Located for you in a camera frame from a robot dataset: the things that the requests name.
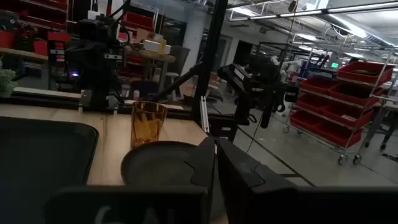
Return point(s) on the white cardboard box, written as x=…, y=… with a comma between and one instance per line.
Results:
x=152, y=46

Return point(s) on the black round plate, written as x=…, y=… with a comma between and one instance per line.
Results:
x=155, y=163

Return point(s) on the silver aluminium bar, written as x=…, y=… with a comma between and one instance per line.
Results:
x=204, y=115

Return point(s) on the wooden workbench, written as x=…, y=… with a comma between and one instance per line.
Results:
x=149, y=55

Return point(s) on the shelf with red bins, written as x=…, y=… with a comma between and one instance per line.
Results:
x=34, y=21

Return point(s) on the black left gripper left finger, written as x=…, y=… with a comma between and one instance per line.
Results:
x=199, y=205

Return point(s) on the red plastic bin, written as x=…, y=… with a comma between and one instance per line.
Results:
x=311, y=102
x=337, y=133
x=356, y=95
x=303, y=119
x=318, y=84
x=365, y=73
x=346, y=115

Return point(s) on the small green artificial plant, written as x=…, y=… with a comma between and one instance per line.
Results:
x=5, y=82

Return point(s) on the amber translucent plastic cup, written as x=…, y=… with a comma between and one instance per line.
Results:
x=147, y=124

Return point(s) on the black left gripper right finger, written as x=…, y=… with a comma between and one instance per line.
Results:
x=248, y=193

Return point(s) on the black machine on stand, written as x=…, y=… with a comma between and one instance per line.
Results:
x=258, y=81

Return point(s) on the black rectangular plastic tray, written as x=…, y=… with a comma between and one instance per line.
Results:
x=40, y=161

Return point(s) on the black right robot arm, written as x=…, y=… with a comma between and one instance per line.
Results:
x=93, y=34

